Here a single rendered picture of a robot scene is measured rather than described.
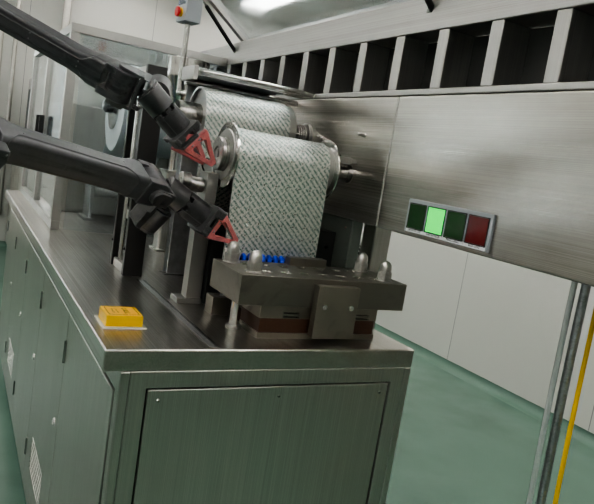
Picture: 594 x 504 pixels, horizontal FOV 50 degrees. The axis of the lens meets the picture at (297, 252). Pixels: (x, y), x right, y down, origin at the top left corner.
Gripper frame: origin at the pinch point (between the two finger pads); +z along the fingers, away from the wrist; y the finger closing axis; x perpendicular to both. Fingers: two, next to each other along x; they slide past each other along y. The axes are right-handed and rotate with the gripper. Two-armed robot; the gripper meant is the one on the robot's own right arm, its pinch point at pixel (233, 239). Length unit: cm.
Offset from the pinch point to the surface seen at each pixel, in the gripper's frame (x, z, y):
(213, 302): -13.8, 3.9, 2.2
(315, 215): 16.3, 13.3, 0.3
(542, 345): 75, 261, -125
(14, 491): -107, 28, -89
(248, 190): 10.7, -4.1, 0.2
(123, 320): -25.9, -14.6, 13.4
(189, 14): 49, -27, -58
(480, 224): 26, 19, 43
